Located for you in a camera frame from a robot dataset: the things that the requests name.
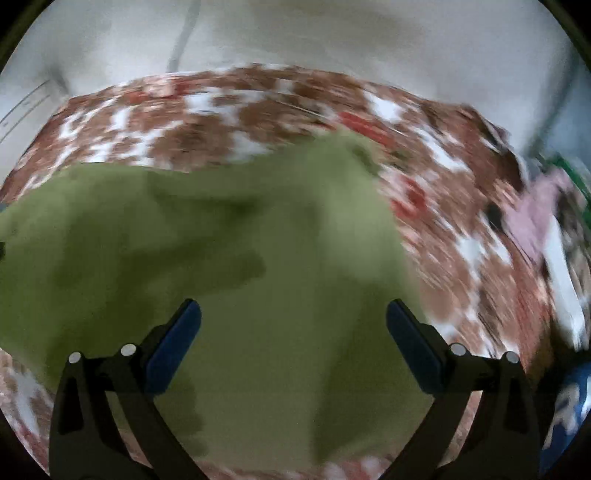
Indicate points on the olive green garment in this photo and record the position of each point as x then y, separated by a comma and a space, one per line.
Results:
231, 286

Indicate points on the white pillow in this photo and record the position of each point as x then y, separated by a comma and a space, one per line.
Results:
561, 281

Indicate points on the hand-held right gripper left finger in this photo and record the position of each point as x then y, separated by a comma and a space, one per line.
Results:
178, 350

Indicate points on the blue printed cloth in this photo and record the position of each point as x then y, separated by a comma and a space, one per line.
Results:
565, 415

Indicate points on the pink cloth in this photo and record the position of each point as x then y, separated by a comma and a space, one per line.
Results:
538, 217

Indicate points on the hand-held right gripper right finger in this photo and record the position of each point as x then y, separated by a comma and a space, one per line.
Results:
411, 346

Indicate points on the floral printed bedsheet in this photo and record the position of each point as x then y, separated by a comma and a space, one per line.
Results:
277, 120

